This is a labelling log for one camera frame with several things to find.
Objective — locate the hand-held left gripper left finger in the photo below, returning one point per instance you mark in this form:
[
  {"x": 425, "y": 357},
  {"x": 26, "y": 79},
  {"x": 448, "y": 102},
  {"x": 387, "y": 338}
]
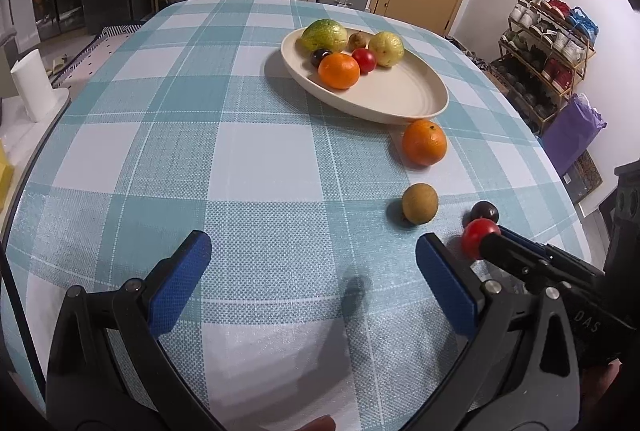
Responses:
[{"x": 180, "y": 283}]

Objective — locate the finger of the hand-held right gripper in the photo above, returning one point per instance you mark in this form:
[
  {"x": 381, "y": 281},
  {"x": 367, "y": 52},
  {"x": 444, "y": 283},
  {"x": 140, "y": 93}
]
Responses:
[
  {"x": 545, "y": 251},
  {"x": 515, "y": 258}
]

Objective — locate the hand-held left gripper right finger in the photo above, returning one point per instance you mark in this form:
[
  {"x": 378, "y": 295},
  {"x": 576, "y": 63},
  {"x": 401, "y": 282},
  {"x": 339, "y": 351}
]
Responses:
[{"x": 447, "y": 286}]

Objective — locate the red cherry tomato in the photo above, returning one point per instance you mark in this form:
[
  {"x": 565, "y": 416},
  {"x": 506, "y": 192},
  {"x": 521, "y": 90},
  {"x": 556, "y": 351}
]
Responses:
[
  {"x": 364, "y": 60},
  {"x": 475, "y": 236}
]

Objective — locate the cream round plate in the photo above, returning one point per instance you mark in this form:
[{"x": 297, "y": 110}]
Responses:
[{"x": 400, "y": 86}]

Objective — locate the orange mandarin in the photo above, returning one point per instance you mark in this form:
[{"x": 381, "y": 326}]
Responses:
[
  {"x": 339, "y": 71},
  {"x": 424, "y": 142}
]

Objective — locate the pale yellow guava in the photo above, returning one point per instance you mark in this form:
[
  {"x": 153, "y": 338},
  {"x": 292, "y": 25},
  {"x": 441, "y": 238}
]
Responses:
[{"x": 386, "y": 48}]

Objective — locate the brown kiwi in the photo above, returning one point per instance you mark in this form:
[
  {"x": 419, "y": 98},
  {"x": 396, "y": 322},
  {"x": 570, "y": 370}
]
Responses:
[{"x": 358, "y": 41}]

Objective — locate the dark purple plum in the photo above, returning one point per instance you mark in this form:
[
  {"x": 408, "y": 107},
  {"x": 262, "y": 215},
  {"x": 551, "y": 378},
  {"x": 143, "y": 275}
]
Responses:
[
  {"x": 484, "y": 211},
  {"x": 318, "y": 57}
]

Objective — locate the greenish yellow guava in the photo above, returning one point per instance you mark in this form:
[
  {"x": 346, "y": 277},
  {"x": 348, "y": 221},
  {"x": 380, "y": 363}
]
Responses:
[{"x": 324, "y": 36}]

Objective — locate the person's right hand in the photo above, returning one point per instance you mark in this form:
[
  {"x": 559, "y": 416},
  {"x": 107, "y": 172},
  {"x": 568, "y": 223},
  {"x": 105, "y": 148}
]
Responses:
[{"x": 600, "y": 388}]

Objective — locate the person's left hand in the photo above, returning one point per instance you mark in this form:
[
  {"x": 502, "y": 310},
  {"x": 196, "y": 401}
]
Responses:
[{"x": 315, "y": 424}]

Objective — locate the brown longan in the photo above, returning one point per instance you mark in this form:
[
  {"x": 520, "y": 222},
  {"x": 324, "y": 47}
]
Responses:
[{"x": 420, "y": 203}]

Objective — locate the dark patterned box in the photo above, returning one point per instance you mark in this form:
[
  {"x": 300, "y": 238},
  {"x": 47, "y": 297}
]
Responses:
[{"x": 582, "y": 171}]

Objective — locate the purple paper bag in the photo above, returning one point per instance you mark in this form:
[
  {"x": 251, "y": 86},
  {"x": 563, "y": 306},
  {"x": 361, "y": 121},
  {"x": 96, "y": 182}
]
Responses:
[{"x": 572, "y": 133}]

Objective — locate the teal checked tablecloth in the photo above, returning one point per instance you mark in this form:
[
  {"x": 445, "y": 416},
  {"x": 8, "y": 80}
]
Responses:
[{"x": 225, "y": 161}]

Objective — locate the metal shoe rack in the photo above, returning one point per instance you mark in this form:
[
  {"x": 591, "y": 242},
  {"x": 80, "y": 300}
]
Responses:
[{"x": 582, "y": 68}]

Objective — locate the shoe rack with shoes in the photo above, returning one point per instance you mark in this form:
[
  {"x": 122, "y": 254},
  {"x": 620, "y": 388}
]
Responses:
[{"x": 550, "y": 46}]

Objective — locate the white side cabinet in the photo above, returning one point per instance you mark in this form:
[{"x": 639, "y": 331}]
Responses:
[{"x": 15, "y": 126}]

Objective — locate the white paper towel roll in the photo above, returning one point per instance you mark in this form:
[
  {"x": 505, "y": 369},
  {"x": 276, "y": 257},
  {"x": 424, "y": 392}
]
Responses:
[{"x": 32, "y": 83}]

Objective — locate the black and white striped rug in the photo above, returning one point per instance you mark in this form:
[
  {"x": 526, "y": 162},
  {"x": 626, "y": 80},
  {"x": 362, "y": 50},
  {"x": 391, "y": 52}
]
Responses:
[{"x": 120, "y": 29}]

